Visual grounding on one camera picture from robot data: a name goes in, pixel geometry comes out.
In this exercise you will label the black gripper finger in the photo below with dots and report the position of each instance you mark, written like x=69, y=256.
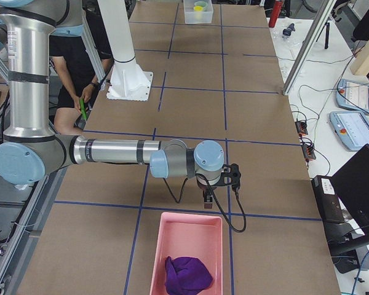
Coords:
x=205, y=198
x=209, y=202

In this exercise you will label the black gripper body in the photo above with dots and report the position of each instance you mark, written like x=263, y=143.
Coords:
x=205, y=188

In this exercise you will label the purple cloth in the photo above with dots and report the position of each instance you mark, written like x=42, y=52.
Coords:
x=186, y=275

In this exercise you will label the yellow plastic cup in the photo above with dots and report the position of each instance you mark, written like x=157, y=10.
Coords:
x=198, y=8

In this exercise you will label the mint green bowl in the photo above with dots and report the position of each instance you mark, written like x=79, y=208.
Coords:
x=204, y=4

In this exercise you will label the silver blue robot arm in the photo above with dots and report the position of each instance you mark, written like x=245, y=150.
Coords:
x=31, y=149

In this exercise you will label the black small computer box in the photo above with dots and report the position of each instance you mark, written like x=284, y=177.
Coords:
x=329, y=205

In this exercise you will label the pink plastic bin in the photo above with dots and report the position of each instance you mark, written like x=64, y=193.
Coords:
x=189, y=235

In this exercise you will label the black monitor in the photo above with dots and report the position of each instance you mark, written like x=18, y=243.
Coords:
x=351, y=185

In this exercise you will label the green handheld object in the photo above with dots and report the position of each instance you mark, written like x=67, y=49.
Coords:
x=83, y=109

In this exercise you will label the lower teach pendant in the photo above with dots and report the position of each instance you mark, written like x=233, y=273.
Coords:
x=351, y=127

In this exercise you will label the teach pendant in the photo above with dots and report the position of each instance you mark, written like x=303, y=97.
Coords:
x=351, y=127
x=353, y=95

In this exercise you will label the clear plastic wrap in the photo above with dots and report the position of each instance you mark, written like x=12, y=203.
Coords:
x=287, y=48

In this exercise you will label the translucent white plastic bin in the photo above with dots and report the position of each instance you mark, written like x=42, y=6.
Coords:
x=192, y=17

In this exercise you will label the upper teach pendant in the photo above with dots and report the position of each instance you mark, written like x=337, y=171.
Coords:
x=353, y=95

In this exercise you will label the seated person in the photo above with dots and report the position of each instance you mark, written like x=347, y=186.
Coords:
x=79, y=81

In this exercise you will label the folded blue umbrella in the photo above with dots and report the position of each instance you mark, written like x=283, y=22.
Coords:
x=287, y=32

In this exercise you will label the red bottle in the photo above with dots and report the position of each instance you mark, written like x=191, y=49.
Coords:
x=275, y=13

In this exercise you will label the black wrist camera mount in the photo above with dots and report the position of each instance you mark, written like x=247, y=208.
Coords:
x=230, y=176

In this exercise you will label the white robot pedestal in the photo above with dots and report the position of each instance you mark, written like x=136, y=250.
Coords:
x=128, y=81

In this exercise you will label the aluminium frame post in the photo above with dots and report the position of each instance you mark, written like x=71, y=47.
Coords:
x=315, y=29

